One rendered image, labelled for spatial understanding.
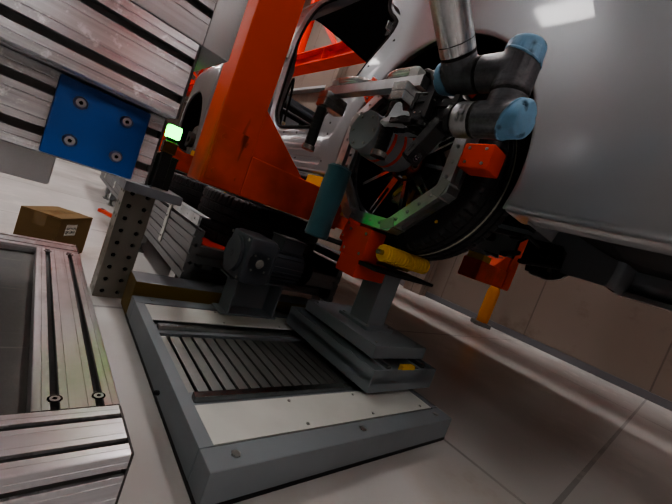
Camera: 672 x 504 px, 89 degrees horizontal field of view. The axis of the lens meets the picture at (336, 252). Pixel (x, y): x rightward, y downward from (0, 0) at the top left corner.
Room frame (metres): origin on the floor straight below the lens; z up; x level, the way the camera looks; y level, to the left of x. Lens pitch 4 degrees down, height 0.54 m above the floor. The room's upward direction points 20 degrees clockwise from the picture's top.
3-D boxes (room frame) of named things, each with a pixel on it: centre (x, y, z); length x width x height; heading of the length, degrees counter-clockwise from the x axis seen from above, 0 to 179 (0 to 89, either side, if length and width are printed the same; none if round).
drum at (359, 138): (1.16, -0.02, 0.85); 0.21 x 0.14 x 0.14; 132
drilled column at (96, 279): (1.27, 0.77, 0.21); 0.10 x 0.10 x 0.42; 42
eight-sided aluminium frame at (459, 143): (1.21, -0.08, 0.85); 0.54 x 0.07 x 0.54; 42
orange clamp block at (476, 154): (0.98, -0.29, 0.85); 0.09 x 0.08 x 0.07; 42
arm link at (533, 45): (0.72, -0.20, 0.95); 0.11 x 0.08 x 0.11; 41
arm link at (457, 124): (0.76, -0.16, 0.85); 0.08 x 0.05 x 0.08; 132
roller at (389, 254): (1.18, -0.23, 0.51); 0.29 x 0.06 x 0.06; 132
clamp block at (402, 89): (0.94, -0.04, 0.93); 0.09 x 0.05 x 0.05; 132
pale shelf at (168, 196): (1.25, 0.75, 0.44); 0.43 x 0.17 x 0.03; 42
